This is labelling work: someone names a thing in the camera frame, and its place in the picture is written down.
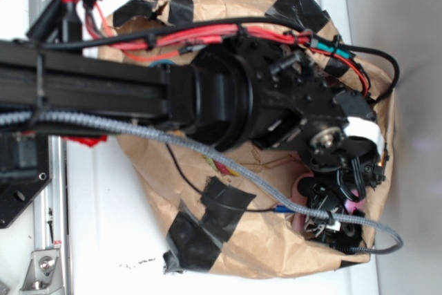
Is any brown paper bin with tape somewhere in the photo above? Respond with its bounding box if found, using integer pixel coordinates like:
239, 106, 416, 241
106, 0, 375, 279

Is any red wire bundle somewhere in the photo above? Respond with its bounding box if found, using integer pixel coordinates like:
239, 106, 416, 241
0, 0, 370, 97

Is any aluminium rail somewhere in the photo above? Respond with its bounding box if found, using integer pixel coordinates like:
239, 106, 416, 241
27, 0, 73, 295

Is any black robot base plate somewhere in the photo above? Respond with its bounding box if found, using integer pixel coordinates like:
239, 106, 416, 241
1, 133, 51, 229

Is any pink plush bunny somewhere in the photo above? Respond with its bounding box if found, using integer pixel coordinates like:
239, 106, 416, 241
289, 169, 367, 234

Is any metal corner bracket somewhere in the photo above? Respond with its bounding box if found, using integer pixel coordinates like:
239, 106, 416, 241
19, 249, 64, 294

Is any multicoloured rope toy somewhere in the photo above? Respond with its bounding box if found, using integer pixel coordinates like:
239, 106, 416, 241
166, 130, 240, 177

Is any black cable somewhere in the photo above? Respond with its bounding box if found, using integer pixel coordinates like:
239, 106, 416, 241
37, 17, 401, 102

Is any grey braided cable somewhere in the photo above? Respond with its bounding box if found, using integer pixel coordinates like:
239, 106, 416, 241
0, 110, 404, 255

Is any blue rubber ball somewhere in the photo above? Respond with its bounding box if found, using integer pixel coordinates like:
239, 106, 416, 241
148, 59, 175, 68

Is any white tray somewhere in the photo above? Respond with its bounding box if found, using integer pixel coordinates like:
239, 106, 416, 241
67, 0, 378, 294

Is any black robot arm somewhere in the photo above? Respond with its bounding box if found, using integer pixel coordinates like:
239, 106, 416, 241
1, 37, 387, 202

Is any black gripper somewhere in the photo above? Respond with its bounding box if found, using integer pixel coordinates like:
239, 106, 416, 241
296, 87, 390, 253

